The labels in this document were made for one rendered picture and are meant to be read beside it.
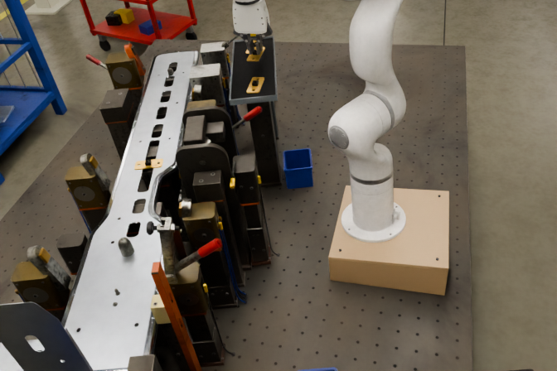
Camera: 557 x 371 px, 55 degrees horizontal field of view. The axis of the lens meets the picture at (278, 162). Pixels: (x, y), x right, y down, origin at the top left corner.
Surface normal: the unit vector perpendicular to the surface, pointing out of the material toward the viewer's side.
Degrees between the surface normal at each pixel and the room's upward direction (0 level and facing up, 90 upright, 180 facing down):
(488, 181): 0
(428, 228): 4
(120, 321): 0
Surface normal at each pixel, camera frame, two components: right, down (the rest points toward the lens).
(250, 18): -0.22, 0.66
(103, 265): -0.11, -0.76
